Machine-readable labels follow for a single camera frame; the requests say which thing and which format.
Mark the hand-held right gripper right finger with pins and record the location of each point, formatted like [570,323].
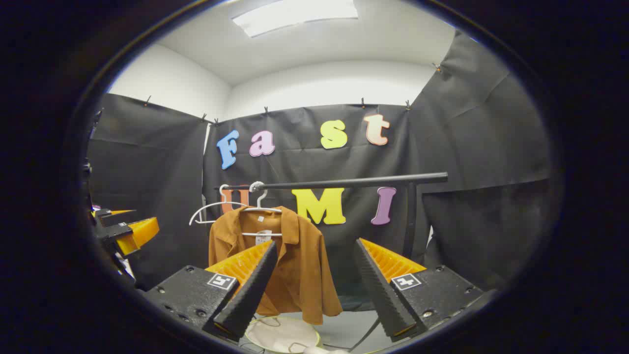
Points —
[381,295]

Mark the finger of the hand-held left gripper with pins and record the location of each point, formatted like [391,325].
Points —
[142,231]
[115,212]

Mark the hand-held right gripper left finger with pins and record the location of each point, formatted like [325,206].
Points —
[250,295]

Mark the white laundry hamper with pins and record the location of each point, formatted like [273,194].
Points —
[280,334]

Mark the brown shirt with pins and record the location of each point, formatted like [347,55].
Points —
[304,265]

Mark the white clothes hanger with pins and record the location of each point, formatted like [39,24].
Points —
[265,210]
[211,206]

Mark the black clothes rack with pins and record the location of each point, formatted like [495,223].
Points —
[344,182]

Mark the ceiling light panel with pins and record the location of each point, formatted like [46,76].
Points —
[295,14]

